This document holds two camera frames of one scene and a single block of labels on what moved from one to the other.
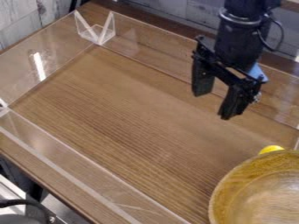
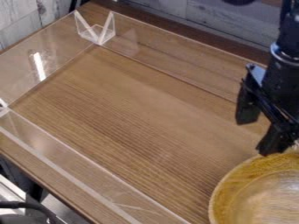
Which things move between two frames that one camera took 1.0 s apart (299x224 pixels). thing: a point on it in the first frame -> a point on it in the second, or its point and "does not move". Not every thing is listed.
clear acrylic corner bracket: [95, 33] does not move
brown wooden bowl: [258, 191] does not move
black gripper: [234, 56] -> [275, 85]
